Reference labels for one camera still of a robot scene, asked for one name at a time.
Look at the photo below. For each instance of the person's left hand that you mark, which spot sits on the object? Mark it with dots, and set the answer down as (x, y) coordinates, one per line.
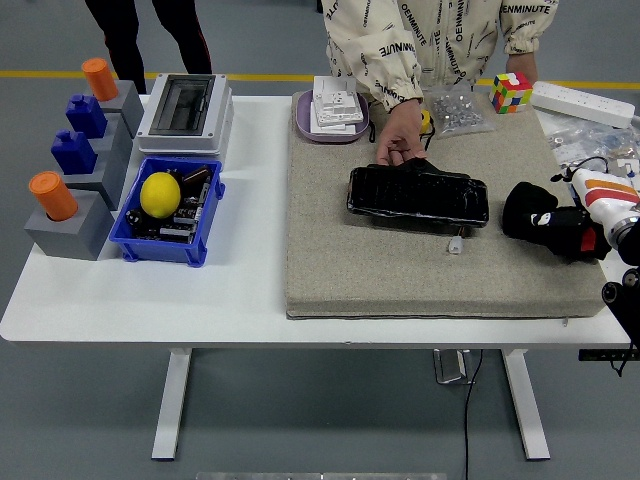
(520, 64)

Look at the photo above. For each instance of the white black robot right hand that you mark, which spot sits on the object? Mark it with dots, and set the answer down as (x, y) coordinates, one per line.
(605, 195)

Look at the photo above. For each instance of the person's right hand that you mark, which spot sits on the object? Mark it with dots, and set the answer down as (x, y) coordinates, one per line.
(400, 130)

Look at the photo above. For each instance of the glossy black panel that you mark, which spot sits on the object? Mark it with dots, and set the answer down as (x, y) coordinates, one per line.
(415, 195)

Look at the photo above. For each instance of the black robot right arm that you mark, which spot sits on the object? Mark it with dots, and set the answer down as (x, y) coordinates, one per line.
(625, 295)

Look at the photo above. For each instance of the person's left forearm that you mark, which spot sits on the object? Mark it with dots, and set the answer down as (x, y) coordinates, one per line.
(527, 25)

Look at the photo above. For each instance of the person's right forearm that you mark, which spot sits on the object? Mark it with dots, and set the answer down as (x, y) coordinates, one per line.
(380, 70)

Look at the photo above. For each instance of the yellow tape measure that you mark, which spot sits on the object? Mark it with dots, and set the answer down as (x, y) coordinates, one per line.
(426, 119)

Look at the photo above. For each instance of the colourful puzzle cube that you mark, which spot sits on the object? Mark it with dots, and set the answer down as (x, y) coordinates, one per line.
(510, 92)

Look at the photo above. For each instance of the white electrical device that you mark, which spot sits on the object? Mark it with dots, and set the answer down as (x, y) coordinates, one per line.
(625, 167)

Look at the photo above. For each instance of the clear bag of metal screws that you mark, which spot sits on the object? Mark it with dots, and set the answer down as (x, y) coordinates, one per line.
(457, 112)

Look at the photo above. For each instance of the clear plastic parts bag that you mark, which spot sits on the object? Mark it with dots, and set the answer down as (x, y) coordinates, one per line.
(580, 140)

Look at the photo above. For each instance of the white socket plate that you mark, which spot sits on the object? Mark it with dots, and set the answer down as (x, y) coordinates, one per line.
(335, 129)

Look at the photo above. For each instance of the white power strip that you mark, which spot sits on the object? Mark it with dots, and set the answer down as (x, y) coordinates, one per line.
(575, 100)

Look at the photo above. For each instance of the person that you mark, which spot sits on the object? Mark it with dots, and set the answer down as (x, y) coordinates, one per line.
(450, 30)
(125, 30)

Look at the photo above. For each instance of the purple tray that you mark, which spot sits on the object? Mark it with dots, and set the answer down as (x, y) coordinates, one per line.
(302, 120)

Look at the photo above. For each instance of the grey-brown mat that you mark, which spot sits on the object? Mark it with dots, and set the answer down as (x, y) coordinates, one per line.
(375, 270)

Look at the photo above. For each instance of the brown electronic component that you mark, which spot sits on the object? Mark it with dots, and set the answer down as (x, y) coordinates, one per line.
(196, 175)

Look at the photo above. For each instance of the white table leg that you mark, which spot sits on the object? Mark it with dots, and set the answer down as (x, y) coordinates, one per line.
(172, 400)
(525, 400)

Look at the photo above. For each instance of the black circuit board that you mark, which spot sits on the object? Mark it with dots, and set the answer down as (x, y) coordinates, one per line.
(182, 216)

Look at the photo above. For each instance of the yellow lemon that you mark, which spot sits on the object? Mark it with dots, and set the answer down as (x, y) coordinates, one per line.
(160, 195)

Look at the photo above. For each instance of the grey electrical distribution box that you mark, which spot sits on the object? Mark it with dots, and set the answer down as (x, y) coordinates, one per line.
(150, 145)

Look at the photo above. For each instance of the blue plastic bin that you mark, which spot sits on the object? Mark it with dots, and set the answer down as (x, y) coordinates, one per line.
(165, 252)

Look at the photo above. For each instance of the grey block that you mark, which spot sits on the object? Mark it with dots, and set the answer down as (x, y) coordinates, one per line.
(119, 137)
(70, 240)
(95, 182)
(127, 102)

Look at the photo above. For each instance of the black round component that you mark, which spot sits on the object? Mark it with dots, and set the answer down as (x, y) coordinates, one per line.
(134, 217)

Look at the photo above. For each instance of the orange cylinder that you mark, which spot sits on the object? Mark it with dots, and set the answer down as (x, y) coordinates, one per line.
(100, 80)
(52, 197)

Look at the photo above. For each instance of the blue block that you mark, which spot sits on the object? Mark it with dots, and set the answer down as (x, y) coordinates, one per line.
(74, 152)
(86, 116)

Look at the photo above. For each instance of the white wall socket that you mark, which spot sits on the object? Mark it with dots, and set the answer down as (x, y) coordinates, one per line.
(337, 100)

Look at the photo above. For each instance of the silver metal bracket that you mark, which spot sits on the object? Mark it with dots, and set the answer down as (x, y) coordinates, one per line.
(452, 367)

